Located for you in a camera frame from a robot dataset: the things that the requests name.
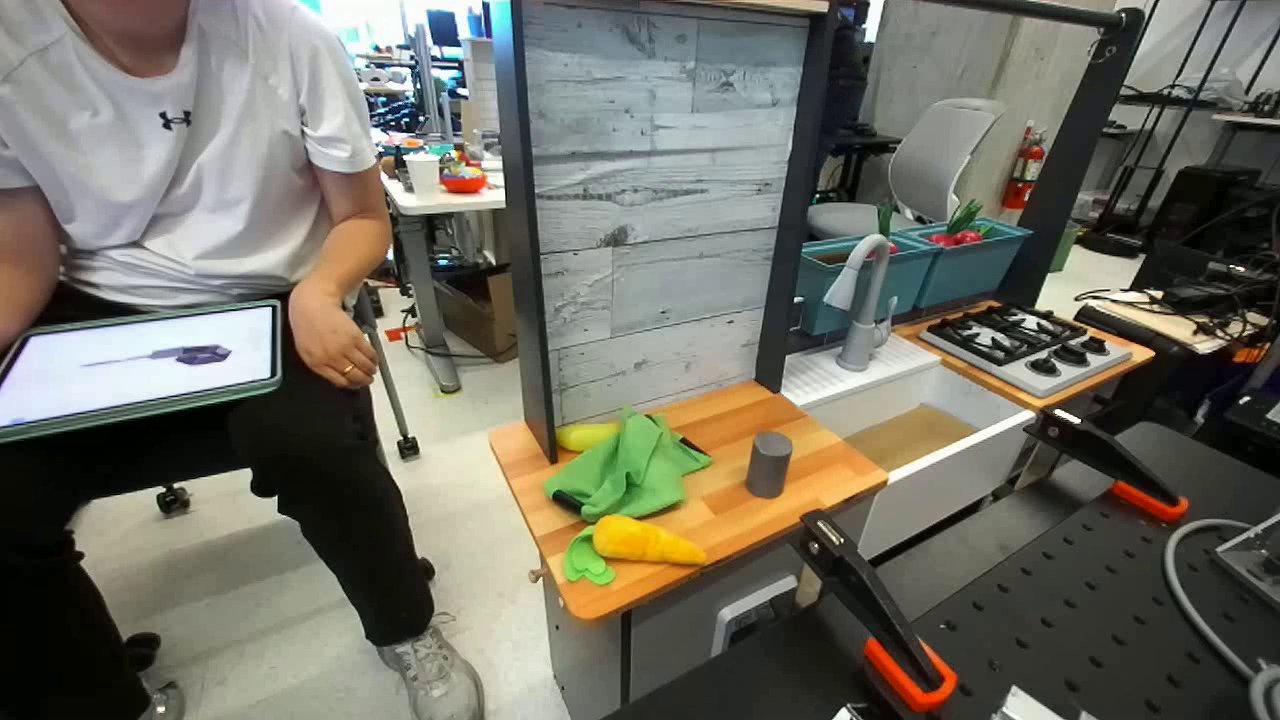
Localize green towel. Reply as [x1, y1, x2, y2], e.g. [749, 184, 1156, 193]
[544, 412, 712, 522]

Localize grey sink faucet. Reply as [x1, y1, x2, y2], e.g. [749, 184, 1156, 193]
[825, 231, 897, 371]

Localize white toy sink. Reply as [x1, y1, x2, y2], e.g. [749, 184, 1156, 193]
[780, 338, 1033, 558]

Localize yellow toy banana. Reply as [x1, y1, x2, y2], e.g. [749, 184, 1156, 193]
[557, 421, 620, 451]

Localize grey cylinder can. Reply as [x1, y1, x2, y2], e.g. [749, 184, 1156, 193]
[749, 434, 794, 500]

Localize wooden counter cabinet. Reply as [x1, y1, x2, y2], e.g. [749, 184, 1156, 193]
[490, 383, 888, 720]

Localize yellow toy carrot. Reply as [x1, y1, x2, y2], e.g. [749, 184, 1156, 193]
[566, 518, 710, 587]

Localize white background desk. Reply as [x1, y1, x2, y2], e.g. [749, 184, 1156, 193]
[384, 151, 506, 395]

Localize teal planter bin left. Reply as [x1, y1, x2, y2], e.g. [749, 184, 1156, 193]
[796, 231, 942, 341]

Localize teal planter bin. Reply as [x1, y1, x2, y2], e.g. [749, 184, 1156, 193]
[916, 220, 1028, 310]
[796, 231, 942, 341]

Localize orange black clamp near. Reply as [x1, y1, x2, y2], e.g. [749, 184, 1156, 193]
[802, 514, 961, 717]

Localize orange black clamp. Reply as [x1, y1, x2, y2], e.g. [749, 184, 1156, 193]
[802, 514, 961, 717]
[1035, 410, 1192, 524]

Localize teal planter bin right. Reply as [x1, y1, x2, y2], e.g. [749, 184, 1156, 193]
[916, 220, 1028, 310]

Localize white office chair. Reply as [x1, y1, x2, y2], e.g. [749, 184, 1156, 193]
[810, 97, 1004, 235]

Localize toy stove top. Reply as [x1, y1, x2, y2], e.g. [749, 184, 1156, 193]
[923, 305, 1129, 395]

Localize red fire extinguisher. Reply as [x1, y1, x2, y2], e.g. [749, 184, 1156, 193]
[999, 125, 1050, 213]

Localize orange black clamp far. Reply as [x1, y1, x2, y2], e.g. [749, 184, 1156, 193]
[1035, 410, 1192, 524]

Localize seated person white shirt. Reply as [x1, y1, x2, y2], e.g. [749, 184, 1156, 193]
[0, 0, 483, 720]

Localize tablet computer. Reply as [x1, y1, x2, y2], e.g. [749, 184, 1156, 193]
[0, 302, 285, 446]

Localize grey cable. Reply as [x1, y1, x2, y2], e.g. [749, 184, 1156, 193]
[1162, 518, 1280, 720]

